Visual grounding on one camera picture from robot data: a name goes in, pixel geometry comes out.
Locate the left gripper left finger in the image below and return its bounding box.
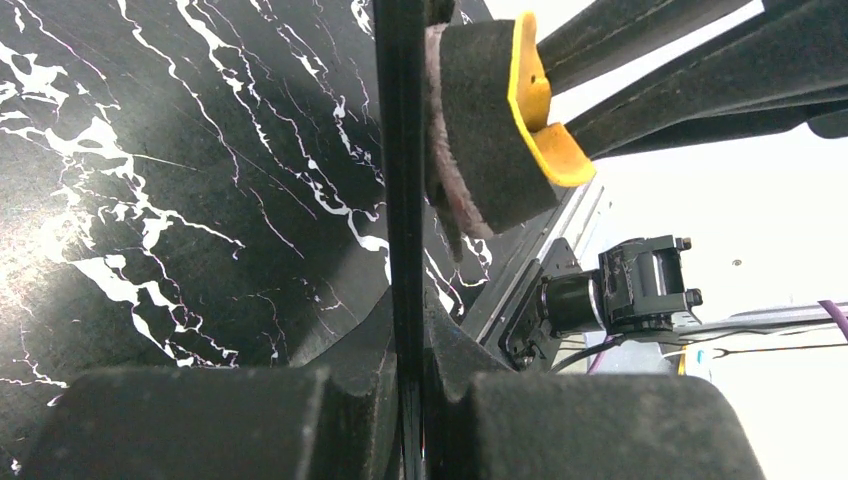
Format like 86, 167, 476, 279
21, 295, 399, 479

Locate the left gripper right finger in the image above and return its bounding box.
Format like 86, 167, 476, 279
423, 289, 764, 479

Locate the yellow black whiteboard eraser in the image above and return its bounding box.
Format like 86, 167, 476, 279
424, 11, 596, 262

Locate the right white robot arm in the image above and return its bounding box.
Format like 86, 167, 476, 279
481, 1, 847, 372

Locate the aluminium rail frame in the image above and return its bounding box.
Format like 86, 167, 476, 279
461, 181, 847, 373

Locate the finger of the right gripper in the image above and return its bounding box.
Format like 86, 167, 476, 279
536, 1, 744, 95
567, 0, 847, 159

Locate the white whiteboard black frame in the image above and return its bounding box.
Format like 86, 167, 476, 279
373, 0, 426, 479

